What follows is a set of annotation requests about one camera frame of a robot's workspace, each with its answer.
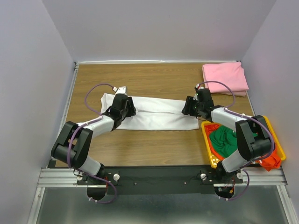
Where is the aluminium frame rail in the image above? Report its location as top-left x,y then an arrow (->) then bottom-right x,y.
37,167 -> 287,188

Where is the green t shirt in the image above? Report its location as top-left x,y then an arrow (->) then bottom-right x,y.
209,126 -> 238,158

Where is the white t shirt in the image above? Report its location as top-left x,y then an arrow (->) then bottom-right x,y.
100,92 -> 199,131

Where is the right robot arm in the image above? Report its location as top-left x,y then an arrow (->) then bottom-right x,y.
182,87 -> 275,183

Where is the orange t shirt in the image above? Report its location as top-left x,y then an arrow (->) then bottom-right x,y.
203,123 -> 282,172

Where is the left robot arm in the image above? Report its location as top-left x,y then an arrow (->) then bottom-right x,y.
51,94 -> 136,184

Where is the yellow plastic basket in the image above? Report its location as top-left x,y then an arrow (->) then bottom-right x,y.
200,115 -> 286,169

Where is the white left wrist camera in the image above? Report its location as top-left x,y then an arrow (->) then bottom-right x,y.
112,86 -> 128,96

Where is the folded pink t shirt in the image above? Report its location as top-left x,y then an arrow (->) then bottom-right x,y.
202,62 -> 249,97

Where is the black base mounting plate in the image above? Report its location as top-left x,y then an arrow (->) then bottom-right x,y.
77,165 -> 243,199

